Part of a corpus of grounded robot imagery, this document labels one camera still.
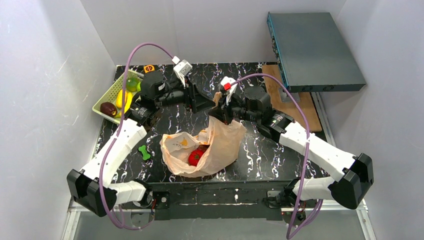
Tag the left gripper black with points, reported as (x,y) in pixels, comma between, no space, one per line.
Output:
(191,96)

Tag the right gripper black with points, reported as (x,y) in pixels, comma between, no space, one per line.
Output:
(226,109)

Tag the translucent peach plastic bag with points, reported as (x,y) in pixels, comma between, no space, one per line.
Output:
(205,154)

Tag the red fake apple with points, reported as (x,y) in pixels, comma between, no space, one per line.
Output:
(194,157)

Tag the pale green plastic basket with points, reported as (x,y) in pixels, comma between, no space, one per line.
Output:
(112,93)

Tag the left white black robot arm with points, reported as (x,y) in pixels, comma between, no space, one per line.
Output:
(92,186)

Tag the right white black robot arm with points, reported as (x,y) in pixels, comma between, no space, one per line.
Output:
(350,176)

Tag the green fake lime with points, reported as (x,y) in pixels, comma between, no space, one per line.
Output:
(131,84)

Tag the yellow fake banana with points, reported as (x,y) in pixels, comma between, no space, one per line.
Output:
(127,105)

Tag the dark purple fake plum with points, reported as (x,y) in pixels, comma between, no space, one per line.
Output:
(108,109)

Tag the orange tape measure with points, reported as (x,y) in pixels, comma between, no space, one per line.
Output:
(148,68)

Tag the green bone-shaped toy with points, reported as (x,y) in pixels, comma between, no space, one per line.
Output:
(144,152)

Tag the grey metal box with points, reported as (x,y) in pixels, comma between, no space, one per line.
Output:
(311,54)

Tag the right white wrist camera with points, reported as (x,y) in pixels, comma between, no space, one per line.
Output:
(229,86)

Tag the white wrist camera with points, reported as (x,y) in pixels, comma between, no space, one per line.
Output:
(229,86)
(181,69)

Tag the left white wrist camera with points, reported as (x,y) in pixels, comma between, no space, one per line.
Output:
(181,69)

